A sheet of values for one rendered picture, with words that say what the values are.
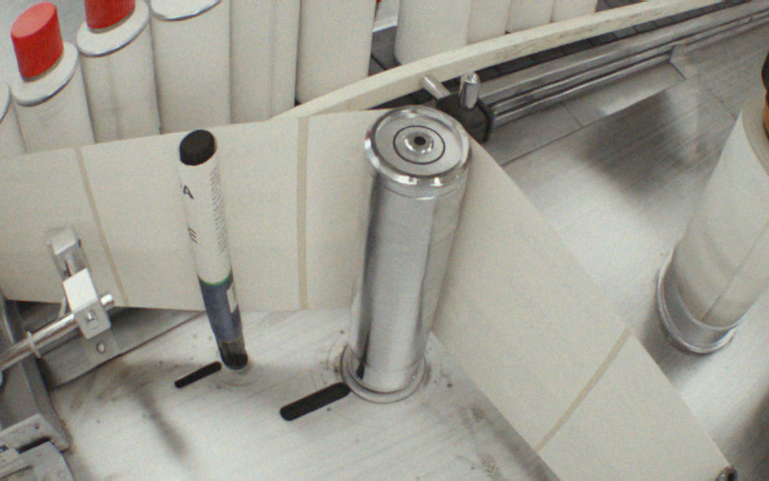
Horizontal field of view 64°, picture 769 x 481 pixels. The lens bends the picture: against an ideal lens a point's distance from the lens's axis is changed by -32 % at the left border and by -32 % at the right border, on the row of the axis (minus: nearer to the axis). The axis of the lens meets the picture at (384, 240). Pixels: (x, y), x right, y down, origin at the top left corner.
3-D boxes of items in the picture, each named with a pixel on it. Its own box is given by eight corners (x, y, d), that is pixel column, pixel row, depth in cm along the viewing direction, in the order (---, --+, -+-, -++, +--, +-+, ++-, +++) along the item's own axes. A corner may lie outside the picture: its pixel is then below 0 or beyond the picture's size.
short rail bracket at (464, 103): (445, 215, 58) (467, 96, 48) (419, 182, 59) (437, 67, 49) (483, 196, 59) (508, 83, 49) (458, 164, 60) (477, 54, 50)
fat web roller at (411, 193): (369, 416, 44) (401, 214, 29) (323, 354, 46) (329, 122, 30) (441, 380, 46) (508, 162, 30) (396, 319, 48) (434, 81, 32)
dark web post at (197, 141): (230, 375, 45) (184, 166, 29) (215, 350, 46) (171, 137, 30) (254, 364, 45) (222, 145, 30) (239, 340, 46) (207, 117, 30)
